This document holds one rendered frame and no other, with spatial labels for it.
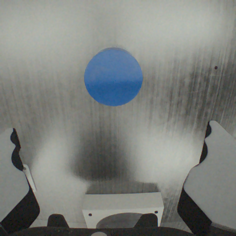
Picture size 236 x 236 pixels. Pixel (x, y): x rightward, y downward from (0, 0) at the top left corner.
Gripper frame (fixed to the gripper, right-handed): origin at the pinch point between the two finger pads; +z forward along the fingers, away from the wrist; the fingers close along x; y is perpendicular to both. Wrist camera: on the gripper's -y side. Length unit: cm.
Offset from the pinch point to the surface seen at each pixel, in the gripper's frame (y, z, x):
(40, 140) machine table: 13.0, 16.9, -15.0
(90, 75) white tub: -0.7, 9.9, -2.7
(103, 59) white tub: -2.5, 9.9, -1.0
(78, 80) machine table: 1.7, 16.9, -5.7
